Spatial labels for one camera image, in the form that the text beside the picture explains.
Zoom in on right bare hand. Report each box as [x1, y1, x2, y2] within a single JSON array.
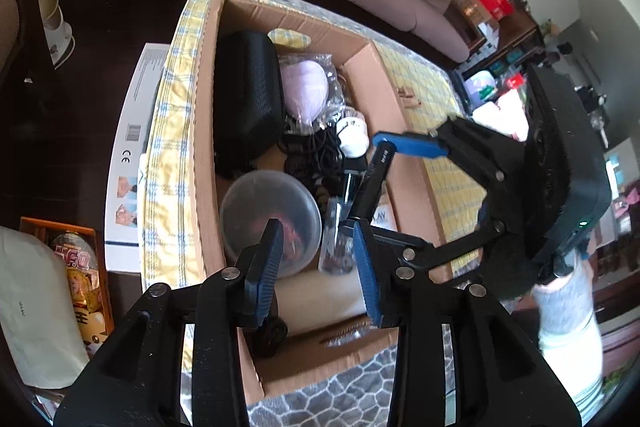
[[532, 279, 566, 294]]

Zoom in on black cable bundle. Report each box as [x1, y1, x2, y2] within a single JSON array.
[[278, 120, 352, 193]]

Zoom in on white printed flat box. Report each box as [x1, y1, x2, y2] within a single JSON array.
[[103, 43, 169, 273]]

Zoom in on grey stone-pattern blanket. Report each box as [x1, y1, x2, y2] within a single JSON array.
[[179, 340, 457, 427]]

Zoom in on yellow plaid cloth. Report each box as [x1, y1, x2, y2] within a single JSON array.
[[142, 0, 490, 377]]

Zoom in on round clear plastic container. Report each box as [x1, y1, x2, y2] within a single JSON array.
[[219, 170, 324, 279]]

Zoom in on Olay bottle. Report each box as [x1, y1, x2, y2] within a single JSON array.
[[371, 185, 398, 232]]

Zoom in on plastic bag with puff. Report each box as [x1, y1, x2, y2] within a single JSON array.
[[279, 53, 346, 135]]

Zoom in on white pillow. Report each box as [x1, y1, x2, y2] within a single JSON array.
[[1, 228, 89, 389]]

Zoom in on black mesh pouch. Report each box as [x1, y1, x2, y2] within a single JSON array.
[[213, 30, 285, 180]]

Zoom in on red snack package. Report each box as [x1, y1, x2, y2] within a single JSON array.
[[20, 217, 114, 358]]

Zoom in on white round jar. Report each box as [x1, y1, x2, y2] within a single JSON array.
[[336, 116, 370, 158]]

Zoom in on cardboard box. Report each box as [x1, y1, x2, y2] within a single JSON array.
[[192, 0, 446, 408]]

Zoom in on small clear bottle black cap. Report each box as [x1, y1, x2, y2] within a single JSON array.
[[318, 171, 359, 275]]

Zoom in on black mascara tube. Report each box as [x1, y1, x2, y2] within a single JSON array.
[[348, 141, 397, 222]]

